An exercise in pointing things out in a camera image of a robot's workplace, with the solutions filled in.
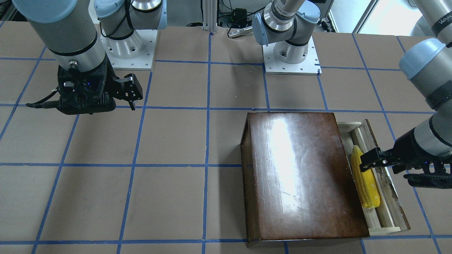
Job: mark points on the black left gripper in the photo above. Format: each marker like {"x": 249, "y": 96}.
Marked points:
{"x": 406, "y": 149}

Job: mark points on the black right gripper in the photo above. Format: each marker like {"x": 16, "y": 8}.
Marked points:
{"x": 110, "y": 79}

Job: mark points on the yellow corn cob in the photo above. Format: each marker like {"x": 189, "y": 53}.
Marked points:
{"x": 364, "y": 181}

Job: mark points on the wooden drawer with white handle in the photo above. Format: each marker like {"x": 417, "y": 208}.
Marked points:
{"x": 389, "y": 217}

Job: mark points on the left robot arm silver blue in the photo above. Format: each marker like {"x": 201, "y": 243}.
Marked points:
{"x": 360, "y": 79}

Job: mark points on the dark brown wooden cabinet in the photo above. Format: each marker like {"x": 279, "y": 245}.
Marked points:
{"x": 298, "y": 184}

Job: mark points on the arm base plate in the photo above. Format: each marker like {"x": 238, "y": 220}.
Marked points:
{"x": 135, "y": 53}
{"x": 283, "y": 58}

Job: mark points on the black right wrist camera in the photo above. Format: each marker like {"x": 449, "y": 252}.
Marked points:
{"x": 78, "y": 95}

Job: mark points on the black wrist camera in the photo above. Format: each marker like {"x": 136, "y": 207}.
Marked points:
{"x": 439, "y": 179}
{"x": 78, "y": 95}

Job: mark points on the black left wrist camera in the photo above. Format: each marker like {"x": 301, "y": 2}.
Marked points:
{"x": 439, "y": 179}

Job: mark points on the aluminium frame post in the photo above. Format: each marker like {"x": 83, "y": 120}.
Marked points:
{"x": 209, "y": 15}

